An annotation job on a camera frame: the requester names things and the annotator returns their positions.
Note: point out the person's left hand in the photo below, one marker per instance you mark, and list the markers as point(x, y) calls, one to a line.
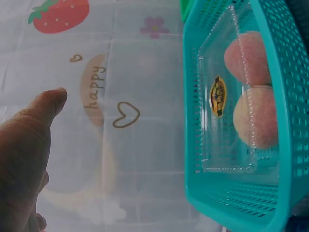
point(19, 154)

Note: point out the clear plastic clamshell box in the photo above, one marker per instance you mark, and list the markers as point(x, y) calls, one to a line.
point(231, 108)

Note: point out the green plastic object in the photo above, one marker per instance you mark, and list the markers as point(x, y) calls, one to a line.
point(184, 9)

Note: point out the pink peach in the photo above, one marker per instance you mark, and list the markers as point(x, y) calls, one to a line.
point(259, 116)
point(251, 58)

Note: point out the teal plastic basket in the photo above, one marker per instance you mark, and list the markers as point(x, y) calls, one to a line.
point(285, 120)

